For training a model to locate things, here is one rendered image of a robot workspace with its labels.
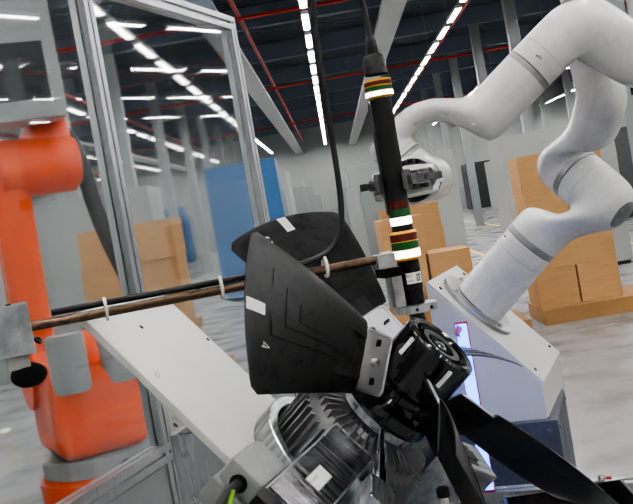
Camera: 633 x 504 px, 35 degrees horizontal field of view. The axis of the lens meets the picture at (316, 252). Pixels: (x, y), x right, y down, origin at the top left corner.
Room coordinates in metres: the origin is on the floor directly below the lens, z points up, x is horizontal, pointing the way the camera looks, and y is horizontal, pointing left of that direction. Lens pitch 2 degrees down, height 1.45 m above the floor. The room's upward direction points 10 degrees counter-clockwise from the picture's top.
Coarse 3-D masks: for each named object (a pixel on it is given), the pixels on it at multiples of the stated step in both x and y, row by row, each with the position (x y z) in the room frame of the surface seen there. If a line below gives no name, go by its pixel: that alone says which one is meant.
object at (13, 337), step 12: (0, 312) 1.38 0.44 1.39; (12, 312) 1.38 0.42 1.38; (24, 312) 1.38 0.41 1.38; (0, 324) 1.38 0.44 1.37; (12, 324) 1.38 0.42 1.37; (24, 324) 1.38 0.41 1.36; (0, 336) 1.37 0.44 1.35; (12, 336) 1.38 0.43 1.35; (24, 336) 1.38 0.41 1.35; (0, 348) 1.37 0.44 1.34; (12, 348) 1.38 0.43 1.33; (24, 348) 1.38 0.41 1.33
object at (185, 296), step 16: (320, 272) 1.54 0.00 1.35; (208, 288) 1.49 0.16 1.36; (224, 288) 1.49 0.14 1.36; (240, 288) 1.50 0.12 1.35; (128, 304) 1.46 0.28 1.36; (144, 304) 1.46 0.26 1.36; (160, 304) 1.47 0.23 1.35; (48, 320) 1.42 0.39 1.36; (64, 320) 1.43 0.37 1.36; (80, 320) 1.43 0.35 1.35
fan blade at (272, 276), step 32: (256, 256) 1.32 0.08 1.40; (288, 256) 1.36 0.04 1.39; (256, 288) 1.29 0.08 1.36; (288, 288) 1.33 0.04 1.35; (320, 288) 1.38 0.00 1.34; (256, 320) 1.27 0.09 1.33; (288, 320) 1.31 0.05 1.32; (320, 320) 1.35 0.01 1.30; (352, 320) 1.40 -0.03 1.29; (256, 352) 1.25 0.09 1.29; (288, 352) 1.30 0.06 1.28; (320, 352) 1.35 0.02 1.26; (352, 352) 1.39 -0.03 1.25; (256, 384) 1.23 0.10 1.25; (288, 384) 1.29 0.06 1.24; (320, 384) 1.34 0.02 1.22; (352, 384) 1.39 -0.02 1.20
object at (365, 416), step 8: (352, 400) 1.47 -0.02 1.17; (352, 408) 1.46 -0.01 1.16; (360, 408) 1.46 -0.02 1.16; (360, 416) 1.45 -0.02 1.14; (368, 416) 1.45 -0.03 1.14; (368, 424) 1.45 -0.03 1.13; (376, 424) 1.45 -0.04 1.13; (376, 432) 1.45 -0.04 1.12; (392, 432) 1.46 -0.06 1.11; (392, 440) 1.45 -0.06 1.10; (400, 440) 1.45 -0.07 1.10; (408, 440) 1.47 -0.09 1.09; (408, 448) 1.48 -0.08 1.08
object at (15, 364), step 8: (8, 360) 1.40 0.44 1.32; (16, 360) 1.40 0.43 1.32; (24, 360) 1.40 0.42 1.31; (16, 368) 1.40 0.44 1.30; (24, 368) 1.40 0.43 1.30; (32, 368) 1.40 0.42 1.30; (40, 368) 1.41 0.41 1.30; (16, 376) 1.40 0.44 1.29; (24, 376) 1.40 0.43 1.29; (32, 376) 1.40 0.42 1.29; (40, 376) 1.41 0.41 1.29; (16, 384) 1.40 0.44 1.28; (24, 384) 1.40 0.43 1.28; (32, 384) 1.40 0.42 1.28
